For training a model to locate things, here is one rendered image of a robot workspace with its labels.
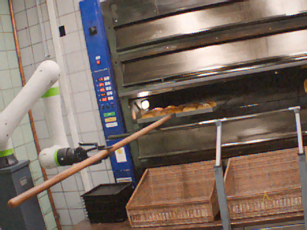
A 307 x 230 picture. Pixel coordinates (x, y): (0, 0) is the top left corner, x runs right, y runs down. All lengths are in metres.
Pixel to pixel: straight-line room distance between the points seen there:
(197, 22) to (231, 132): 0.77
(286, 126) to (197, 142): 0.64
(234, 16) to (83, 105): 1.30
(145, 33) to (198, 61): 0.42
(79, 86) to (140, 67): 0.51
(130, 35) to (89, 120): 0.71
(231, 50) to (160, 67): 0.51
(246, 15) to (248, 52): 0.25
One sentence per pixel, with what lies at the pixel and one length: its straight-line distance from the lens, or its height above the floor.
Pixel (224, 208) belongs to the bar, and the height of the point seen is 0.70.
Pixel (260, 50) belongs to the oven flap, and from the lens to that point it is 2.83.
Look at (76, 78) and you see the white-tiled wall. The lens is 3.27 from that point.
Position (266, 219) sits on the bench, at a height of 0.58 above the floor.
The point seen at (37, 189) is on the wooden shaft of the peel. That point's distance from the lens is 1.54.
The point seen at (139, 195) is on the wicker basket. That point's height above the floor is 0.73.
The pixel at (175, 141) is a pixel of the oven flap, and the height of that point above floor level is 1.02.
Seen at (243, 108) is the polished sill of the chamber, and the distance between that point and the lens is 2.88.
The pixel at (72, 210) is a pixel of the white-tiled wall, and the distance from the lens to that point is 3.58.
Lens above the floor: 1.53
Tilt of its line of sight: 6 degrees down
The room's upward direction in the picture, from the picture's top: 12 degrees counter-clockwise
